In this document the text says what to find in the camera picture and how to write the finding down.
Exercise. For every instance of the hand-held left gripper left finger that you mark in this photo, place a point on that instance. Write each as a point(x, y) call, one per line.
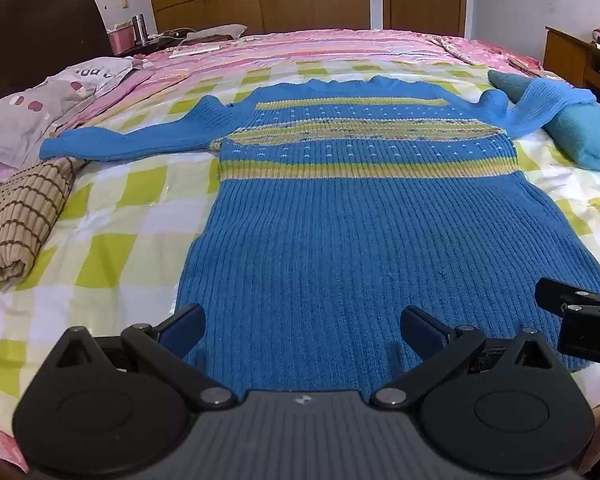
point(182, 329)

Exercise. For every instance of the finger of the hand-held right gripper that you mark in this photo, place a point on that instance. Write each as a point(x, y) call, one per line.
point(570, 294)

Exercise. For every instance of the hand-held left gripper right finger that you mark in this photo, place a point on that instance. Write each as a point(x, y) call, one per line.
point(421, 331)

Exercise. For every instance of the blue striped knit sweater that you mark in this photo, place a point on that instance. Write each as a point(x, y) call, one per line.
point(330, 235)

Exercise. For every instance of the green checked plastic sheet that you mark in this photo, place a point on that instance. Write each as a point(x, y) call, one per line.
point(130, 240)

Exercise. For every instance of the teal folded towel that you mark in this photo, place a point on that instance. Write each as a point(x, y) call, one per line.
point(585, 135)

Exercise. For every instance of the beige striped knit garment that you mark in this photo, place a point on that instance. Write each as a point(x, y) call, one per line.
point(20, 220)

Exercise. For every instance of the wooden desk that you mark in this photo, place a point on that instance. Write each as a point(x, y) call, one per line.
point(567, 55)

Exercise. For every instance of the pink folded sheet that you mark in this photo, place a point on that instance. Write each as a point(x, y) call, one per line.
point(130, 92)

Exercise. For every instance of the pink floral quilt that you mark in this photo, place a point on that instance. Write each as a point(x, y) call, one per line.
point(480, 52)

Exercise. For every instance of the grey printed pillow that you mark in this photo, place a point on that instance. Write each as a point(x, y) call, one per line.
point(30, 115)

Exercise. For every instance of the white book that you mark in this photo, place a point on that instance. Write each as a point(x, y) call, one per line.
point(195, 51)

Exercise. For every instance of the dark nightstand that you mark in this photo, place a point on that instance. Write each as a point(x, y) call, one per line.
point(147, 49)

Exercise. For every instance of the pink storage box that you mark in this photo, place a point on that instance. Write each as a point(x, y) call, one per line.
point(122, 41)

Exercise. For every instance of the grey folded cloth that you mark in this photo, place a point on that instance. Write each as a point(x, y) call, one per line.
point(215, 32)

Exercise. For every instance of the pink striped blanket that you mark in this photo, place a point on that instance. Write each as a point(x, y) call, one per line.
point(330, 42)

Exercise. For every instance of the metal thermos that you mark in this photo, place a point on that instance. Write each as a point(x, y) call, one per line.
point(140, 27)

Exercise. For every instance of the dark wooden headboard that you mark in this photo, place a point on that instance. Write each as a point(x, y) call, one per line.
point(30, 30)

